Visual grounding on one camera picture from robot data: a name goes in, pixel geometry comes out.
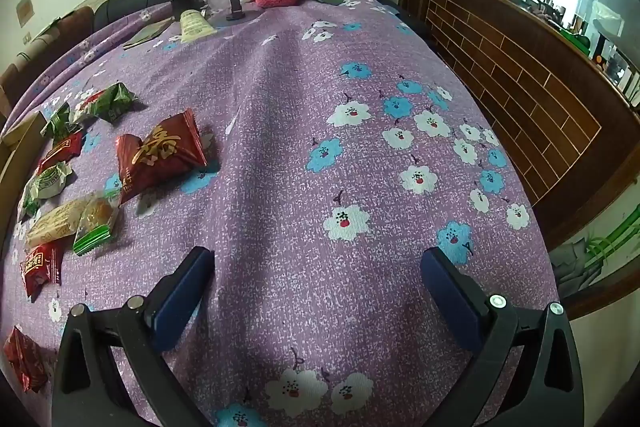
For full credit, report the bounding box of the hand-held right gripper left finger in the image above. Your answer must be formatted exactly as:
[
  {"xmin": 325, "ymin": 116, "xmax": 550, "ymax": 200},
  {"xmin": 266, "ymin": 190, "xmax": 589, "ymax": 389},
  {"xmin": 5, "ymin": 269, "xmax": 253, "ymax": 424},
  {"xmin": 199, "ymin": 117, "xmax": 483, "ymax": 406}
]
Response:
[{"xmin": 51, "ymin": 246, "xmax": 216, "ymax": 427}]

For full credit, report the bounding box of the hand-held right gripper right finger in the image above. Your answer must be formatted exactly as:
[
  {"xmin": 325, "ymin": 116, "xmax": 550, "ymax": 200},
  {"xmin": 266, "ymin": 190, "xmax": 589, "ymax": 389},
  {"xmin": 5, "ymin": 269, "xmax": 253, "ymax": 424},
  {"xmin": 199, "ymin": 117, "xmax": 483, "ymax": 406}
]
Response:
[{"xmin": 420, "ymin": 247, "xmax": 585, "ymax": 427}]

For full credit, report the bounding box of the green clear cake packet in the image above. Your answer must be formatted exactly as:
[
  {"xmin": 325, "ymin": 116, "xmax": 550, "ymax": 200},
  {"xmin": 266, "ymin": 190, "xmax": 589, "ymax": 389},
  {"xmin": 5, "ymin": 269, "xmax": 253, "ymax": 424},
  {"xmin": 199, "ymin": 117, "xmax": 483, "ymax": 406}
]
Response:
[{"xmin": 73, "ymin": 193, "xmax": 120, "ymax": 256}]

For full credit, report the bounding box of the large red snack packet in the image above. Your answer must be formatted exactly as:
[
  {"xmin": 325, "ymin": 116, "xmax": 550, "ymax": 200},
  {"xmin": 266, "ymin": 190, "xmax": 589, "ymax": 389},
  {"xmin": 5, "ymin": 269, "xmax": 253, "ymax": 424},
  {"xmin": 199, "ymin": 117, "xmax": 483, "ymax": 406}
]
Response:
[{"xmin": 116, "ymin": 108, "xmax": 209, "ymax": 206}]

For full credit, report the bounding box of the small red snack packet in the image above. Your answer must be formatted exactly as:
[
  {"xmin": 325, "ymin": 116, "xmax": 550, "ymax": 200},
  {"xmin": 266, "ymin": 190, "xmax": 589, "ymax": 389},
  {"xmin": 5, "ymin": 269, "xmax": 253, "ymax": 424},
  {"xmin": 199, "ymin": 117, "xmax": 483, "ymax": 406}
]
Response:
[
  {"xmin": 20, "ymin": 241, "xmax": 65, "ymax": 304},
  {"xmin": 3, "ymin": 326, "xmax": 49, "ymax": 394}
]

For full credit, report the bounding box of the beige cracker packet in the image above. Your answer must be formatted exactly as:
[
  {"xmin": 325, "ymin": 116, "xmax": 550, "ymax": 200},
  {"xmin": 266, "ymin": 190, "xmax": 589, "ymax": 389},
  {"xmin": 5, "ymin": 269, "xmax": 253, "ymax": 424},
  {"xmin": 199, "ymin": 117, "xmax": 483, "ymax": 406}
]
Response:
[{"xmin": 26, "ymin": 196, "xmax": 93, "ymax": 250}]

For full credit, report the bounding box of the long red snack packet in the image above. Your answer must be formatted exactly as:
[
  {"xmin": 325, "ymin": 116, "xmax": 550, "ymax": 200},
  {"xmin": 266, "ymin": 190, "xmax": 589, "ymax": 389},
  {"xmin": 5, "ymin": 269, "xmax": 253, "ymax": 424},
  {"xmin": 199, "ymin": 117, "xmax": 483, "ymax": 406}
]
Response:
[{"xmin": 39, "ymin": 131, "xmax": 85, "ymax": 174}]

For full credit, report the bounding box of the green pyramid snack packet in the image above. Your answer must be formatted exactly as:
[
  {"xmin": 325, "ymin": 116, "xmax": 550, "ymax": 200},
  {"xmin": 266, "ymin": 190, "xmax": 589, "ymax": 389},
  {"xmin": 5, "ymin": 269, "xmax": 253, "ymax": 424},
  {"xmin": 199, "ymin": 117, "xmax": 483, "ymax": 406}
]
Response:
[
  {"xmin": 97, "ymin": 82, "xmax": 137, "ymax": 124},
  {"xmin": 41, "ymin": 103, "xmax": 72, "ymax": 138}
]

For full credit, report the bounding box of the cardboard box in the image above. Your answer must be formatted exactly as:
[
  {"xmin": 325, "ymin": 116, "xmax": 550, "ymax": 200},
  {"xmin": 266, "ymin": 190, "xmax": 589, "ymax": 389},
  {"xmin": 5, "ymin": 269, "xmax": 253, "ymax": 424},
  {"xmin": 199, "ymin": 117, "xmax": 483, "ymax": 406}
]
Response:
[{"xmin": 0, "ymin": 111, "xmax": 49, "ymax": 238}]

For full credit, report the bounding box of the purple floral tablecloth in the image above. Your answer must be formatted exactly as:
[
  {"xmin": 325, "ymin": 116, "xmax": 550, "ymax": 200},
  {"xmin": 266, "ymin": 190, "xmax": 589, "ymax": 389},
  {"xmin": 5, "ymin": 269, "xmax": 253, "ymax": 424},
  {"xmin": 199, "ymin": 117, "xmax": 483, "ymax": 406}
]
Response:
[{"xmin": 0, "ymin": 0, "xmax": 560, "ymax": 427}]

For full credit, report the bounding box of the wooden bar counter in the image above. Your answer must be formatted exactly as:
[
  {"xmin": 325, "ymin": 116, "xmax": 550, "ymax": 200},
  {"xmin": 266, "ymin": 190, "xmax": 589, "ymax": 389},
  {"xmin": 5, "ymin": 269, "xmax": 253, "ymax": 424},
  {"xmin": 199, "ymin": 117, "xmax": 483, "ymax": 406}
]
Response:
[{"xmin": 400, "ymin": 0, "xmax": 640, "ymax": 323}]

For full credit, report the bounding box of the olive green pouch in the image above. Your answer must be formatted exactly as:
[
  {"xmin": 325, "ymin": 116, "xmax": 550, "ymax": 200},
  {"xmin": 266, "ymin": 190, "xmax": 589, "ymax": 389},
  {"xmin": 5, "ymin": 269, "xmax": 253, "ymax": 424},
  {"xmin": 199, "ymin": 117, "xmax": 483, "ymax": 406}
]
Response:
[{"xmin": 122, "ymin": 18, "xmax": 173, "ymax": 51}]

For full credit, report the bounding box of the cream coloured tube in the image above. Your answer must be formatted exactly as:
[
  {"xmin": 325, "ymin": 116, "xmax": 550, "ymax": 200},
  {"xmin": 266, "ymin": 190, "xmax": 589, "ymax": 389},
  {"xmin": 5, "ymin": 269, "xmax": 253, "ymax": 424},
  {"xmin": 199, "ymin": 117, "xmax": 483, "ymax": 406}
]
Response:
[{"xmin": 179, "ymin": 9, "xmax": 217, "ymax": 44}]

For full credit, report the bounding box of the brown sofa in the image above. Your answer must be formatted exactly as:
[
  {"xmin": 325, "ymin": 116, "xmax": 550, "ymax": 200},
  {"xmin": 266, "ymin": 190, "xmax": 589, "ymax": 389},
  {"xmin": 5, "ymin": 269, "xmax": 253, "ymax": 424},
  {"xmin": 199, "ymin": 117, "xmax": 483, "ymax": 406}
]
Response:
[{"xmin": 0, "ymin": 6, "xmax": 96, "ymax": 108}]

